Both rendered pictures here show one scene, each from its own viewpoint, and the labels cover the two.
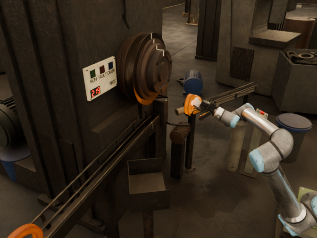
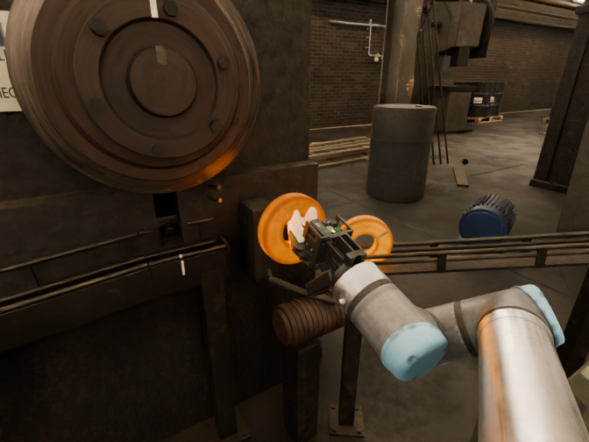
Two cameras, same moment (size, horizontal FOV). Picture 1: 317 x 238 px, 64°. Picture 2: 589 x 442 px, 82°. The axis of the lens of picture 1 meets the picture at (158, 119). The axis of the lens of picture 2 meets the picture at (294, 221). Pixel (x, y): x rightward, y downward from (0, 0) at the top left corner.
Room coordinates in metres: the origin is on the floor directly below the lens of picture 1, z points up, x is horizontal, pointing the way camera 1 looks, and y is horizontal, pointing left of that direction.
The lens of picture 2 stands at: (1.13, -0.60, 1.12)
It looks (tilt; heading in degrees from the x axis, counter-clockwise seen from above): 23 degrees down; 33
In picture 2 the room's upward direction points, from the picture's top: straight up
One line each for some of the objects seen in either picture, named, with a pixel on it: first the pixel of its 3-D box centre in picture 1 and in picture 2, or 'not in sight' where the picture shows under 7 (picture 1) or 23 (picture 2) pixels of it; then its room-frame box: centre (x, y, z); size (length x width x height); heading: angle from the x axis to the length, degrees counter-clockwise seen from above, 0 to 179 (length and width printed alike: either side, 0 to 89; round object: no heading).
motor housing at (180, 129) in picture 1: (179, 150); (310, 366); (1.85, -0.19, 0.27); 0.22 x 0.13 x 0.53; 154
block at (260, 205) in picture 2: (160, 112); (259, 239); (1.83, -0.02, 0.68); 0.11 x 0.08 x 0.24; 64
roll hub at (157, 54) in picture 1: (160, 71); (161, 82); (1.57, -0.01, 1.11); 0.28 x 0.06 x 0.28; 154
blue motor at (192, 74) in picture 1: (193, 81); (489, 219); (3.82, -0.56, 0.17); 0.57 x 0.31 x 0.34; 174
